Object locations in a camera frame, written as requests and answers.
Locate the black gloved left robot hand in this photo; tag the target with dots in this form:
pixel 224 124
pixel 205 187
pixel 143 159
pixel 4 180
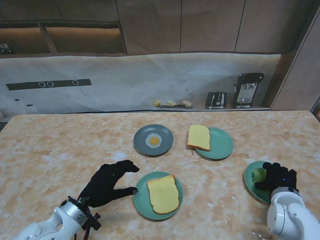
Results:
pixel 105 185

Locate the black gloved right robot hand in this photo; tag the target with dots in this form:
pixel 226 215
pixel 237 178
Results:
pixel 280 177

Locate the green lettuce leaf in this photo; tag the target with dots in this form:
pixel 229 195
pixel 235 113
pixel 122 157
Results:
pixel 258 175

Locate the yellow bread slice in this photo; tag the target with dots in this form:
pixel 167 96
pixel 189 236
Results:
pixel 198 137
pixel 163 195

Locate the fried egg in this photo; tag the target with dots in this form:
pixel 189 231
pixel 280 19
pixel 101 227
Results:
pixel 154 141

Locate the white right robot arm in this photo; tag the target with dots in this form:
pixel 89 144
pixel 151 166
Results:
pixel 287 215

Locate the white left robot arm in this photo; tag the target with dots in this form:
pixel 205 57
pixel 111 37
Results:
pixel 60 220

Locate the green lettuce plate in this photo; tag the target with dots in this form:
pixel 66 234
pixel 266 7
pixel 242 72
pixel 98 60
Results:
pixel 248 185

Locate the green bread plate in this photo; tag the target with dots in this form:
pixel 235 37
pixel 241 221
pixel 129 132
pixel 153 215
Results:
pixel 220 145

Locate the grey plate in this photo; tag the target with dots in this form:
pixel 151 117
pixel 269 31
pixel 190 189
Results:
pixel 141 140

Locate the black silver coffee machine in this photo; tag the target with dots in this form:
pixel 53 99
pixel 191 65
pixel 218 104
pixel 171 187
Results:
pixel 246 90

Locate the yellow food piece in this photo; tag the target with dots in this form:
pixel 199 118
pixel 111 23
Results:
pixel 187 102
pixel 157 103
pixel 171 102

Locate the black silver toaster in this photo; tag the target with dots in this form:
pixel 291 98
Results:
pixel 216 100

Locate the dark cutting board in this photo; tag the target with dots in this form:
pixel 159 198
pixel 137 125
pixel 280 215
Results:
pixel 175 106

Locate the small white black-topped container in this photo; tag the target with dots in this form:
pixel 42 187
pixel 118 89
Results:
pixel 30 108

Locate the tall white container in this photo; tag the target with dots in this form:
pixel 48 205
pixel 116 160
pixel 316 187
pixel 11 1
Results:
pixel 18 106

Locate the dark object on shelf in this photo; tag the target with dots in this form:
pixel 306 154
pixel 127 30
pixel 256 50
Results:
pixel 5 48

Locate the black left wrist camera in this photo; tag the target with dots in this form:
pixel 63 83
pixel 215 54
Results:
pixel 94 222

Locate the black wall socket strip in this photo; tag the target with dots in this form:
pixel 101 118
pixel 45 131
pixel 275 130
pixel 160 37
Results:
pixel 25 85

